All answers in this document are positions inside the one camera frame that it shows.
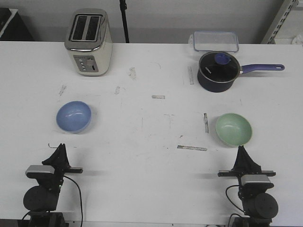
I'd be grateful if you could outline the glass lid with blue knob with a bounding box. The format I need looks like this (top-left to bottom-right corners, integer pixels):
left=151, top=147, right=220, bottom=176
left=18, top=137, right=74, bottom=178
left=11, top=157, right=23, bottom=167
left=199, top=51, right=240, bottom=83

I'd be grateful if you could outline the blue bowl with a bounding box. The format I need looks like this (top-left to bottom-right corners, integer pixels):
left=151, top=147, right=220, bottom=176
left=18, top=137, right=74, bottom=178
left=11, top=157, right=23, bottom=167
left=56, top=101, right=92, bottom=133

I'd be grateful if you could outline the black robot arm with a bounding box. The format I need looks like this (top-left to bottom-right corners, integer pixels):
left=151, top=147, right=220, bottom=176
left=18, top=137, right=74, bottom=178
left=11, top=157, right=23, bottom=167
left=23, top=143, right=83, bottom=227
left=217, top=146, right=278, bottom=227

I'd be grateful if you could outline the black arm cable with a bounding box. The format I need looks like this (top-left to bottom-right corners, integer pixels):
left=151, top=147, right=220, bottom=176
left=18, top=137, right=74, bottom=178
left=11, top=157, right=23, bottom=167
left=21, top=175, right=83, bottom=227
left=225, top=184, right=247, bottom=227

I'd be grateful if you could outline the green bowl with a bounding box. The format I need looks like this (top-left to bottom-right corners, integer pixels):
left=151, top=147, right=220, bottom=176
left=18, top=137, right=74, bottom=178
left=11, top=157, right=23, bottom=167
left=215, top=113, right=253, bottom=147

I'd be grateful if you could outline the dark blue saucepan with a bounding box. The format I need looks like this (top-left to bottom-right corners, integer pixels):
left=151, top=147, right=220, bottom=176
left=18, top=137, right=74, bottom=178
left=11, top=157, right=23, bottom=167
left=197, top=51, right=285, bottom=93

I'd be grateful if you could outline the cream and chrome toaster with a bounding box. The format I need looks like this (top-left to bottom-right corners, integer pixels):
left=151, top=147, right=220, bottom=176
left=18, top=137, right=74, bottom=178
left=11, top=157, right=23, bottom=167
left=64, top=8, right=113, bottom=77

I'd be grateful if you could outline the black tripod pole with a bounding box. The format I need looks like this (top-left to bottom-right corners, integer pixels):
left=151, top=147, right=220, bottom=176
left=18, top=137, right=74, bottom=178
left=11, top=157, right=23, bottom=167
left=119, top=0, right=130, bottom=43

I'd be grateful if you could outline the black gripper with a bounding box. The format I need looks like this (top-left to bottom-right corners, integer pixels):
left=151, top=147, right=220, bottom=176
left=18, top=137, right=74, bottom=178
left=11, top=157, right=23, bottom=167
left=217, top=146, right=276, bottom=191
left=36, top=143, right=83, bottom=191

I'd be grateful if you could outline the clear plastic food container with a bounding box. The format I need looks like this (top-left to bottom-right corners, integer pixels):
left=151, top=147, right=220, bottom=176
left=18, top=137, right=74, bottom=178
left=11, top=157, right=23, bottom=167
left=188, top=31, right=239, bottom=52

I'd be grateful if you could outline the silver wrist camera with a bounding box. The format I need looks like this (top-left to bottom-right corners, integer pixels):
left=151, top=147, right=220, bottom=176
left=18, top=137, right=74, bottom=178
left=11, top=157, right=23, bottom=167
left=25, top=165, right=55, bottom=180
left=241, top=175, right=271, bottom=186

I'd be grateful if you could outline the white slotted shelf rack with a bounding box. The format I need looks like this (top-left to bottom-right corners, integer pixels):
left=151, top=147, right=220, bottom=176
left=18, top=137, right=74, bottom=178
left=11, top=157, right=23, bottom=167
left=261, top=0, right=303, bottom=44

